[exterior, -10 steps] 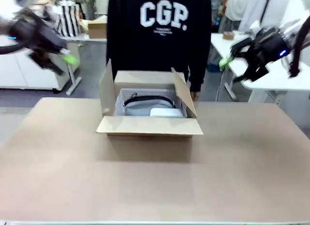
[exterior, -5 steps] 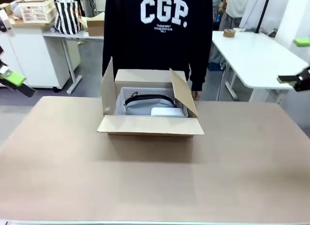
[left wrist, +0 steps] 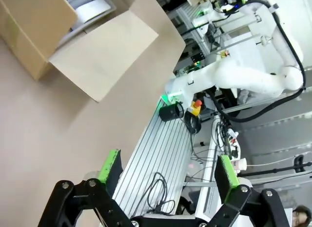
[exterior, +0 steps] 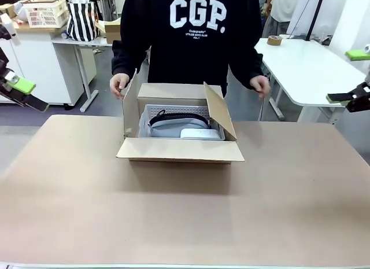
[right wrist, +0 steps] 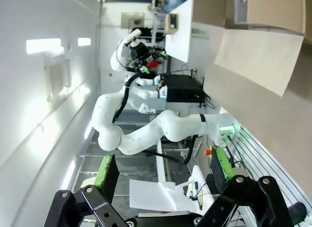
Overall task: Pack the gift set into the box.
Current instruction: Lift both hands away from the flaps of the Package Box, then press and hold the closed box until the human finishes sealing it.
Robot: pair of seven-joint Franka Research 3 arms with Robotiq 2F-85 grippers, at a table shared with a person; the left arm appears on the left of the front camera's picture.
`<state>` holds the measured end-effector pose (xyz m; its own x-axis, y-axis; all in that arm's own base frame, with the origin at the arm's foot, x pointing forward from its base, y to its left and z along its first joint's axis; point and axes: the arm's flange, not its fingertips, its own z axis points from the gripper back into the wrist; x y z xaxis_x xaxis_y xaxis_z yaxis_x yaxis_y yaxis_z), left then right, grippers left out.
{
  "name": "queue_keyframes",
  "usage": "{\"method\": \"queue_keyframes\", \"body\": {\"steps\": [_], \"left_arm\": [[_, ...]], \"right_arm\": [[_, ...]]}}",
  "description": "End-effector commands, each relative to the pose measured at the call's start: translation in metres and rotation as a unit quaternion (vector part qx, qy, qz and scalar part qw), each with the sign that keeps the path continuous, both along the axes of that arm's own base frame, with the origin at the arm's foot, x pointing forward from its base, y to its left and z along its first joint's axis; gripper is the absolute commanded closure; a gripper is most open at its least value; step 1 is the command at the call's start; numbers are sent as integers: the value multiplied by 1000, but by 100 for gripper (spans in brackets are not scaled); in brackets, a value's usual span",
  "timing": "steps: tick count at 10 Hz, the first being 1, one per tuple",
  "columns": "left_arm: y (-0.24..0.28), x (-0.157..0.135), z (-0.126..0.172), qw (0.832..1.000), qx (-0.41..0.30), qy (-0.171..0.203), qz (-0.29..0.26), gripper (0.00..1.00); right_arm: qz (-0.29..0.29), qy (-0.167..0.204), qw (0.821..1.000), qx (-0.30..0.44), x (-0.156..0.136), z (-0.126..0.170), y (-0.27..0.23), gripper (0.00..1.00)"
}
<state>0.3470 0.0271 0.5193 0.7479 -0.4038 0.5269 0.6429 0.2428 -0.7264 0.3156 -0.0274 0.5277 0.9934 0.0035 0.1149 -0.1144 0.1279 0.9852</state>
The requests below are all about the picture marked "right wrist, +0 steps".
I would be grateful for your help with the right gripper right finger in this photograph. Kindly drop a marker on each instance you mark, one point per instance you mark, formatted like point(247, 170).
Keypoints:
point(243, 200)

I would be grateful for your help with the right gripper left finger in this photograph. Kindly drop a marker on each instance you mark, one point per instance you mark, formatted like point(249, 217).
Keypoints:
point(102, 183)

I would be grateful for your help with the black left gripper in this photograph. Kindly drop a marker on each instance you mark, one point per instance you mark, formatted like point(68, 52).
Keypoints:
point(139, 51)

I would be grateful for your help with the large cardboard box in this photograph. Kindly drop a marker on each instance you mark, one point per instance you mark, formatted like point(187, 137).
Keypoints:
point(256, 58)

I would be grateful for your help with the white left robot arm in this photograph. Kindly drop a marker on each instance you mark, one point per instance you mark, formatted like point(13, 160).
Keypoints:
point(146, 136)

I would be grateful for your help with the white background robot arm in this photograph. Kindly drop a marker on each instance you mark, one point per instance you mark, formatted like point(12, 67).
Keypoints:
point(146, 94)

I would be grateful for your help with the black controller box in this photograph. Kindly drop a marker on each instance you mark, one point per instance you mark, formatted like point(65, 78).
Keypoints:
point(185, 89)

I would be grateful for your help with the red object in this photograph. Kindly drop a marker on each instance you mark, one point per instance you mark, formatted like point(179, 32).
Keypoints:
point(154, 64)

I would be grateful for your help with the yellow pencil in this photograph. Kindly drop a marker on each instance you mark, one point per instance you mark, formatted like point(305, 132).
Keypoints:
point(201, 200)

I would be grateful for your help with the white partition board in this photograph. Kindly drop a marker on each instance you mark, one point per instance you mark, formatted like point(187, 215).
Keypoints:
point(180, 29)

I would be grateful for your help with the black cylinder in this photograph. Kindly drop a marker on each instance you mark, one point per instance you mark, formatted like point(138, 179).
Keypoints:
point(298, 211)

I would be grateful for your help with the red emergency stop button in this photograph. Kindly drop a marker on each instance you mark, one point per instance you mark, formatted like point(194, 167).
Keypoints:
point(207, 152)

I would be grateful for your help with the ceiling air conditioner unit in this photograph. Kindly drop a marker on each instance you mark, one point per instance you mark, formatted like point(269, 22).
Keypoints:
point(57, 75)

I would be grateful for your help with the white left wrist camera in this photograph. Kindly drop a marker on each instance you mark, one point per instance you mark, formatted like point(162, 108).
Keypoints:
point(132, 36)

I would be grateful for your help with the beige wall device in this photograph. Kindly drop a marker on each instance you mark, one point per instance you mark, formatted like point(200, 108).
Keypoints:
point(171, 23)

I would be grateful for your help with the aluminium base plate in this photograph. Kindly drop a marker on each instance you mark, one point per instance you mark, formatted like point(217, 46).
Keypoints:
point(268, 158)

